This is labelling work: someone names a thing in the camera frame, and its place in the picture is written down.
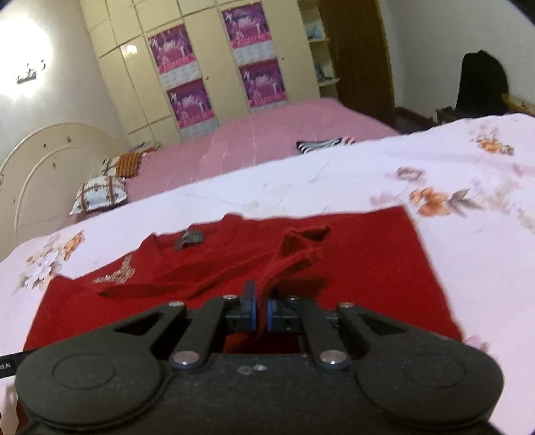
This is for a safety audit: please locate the cream corner shelf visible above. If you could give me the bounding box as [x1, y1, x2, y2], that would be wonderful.
[298, 0, 339, 99]

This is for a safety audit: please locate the orange striped pillow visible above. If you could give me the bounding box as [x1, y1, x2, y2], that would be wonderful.
[115, 151, 145, 178]

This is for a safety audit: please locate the brown wooden door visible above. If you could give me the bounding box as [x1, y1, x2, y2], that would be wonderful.
[320, 0, 396, 126]

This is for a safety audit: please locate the purple poster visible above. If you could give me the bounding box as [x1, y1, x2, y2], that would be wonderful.
[147, 24, 199, 86]
[221, 2, 277, 65]
[166, 79, 220, 139]
[239, 59, 290, 110]

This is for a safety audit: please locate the white floral bedsheet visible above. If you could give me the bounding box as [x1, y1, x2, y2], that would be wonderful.
[0, 113, 535, 435]

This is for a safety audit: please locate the wall hook decoration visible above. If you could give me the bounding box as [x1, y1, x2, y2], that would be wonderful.
[16, 59, 46, 84]

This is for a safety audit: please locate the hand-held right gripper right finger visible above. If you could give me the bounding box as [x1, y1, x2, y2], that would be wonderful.
[266, 295, 408, 371]

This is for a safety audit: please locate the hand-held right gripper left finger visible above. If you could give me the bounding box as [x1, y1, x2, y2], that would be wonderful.
[113, 281, 257, 371]

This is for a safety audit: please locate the cream headboard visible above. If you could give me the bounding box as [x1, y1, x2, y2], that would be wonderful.
[0, 122, 130, 262]

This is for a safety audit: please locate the cream wardrobe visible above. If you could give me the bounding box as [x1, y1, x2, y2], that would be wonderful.
[79, 0, 318, 145]

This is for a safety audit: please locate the black garment on chair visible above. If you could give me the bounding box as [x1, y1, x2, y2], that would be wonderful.
[455, 50, 510, 120]

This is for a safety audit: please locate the white brown patterned pillow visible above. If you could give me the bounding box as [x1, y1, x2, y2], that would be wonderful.
[69, 176, 128, 217]
[100, 156, 126, 178]

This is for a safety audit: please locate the black white striped cloth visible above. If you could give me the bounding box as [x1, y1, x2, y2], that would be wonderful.
[296, 135, 356, 155]

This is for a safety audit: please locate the red knit sweater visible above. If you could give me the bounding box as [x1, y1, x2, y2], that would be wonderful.
[23, 206, 462, 369]

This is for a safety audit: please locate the pink bedspread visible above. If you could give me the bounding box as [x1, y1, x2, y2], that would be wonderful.
[69, 97, 402, 216]

